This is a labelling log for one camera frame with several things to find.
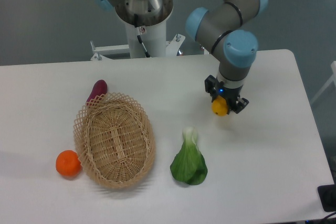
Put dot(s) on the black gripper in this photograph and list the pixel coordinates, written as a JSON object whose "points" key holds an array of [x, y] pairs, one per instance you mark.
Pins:
{"points": [[232, 96]]}

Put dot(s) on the yellow mango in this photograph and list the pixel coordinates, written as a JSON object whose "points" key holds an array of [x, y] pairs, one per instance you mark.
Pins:
{"points": [[219, 106]]}

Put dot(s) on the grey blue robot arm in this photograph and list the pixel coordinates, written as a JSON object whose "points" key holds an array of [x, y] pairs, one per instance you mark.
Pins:
{"points": [[218, 31]]}

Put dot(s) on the green bok choy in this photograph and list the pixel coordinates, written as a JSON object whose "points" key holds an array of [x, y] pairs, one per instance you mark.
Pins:
{"points": [[189, 165]]}

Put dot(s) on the white furniture leg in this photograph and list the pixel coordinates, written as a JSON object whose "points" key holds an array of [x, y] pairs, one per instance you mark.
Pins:
{"points": [[330, 82]]}

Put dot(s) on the woven wicker basket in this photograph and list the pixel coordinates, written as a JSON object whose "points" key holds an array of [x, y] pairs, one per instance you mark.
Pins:
{"points": [[114, 140]]}

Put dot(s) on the purple eggplant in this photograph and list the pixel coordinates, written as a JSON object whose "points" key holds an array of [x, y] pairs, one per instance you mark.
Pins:
{"points": [[99, 88]]}

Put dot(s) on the black device at table edge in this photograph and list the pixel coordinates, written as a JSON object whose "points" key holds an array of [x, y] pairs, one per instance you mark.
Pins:
{"points": [[327, 197]]}

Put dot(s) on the orange tangerine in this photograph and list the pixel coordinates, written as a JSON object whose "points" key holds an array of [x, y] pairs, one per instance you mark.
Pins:
{"points": [[67, 164]]}

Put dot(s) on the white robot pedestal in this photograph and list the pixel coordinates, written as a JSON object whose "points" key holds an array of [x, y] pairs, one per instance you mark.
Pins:
{"points": [[145, 26]]}

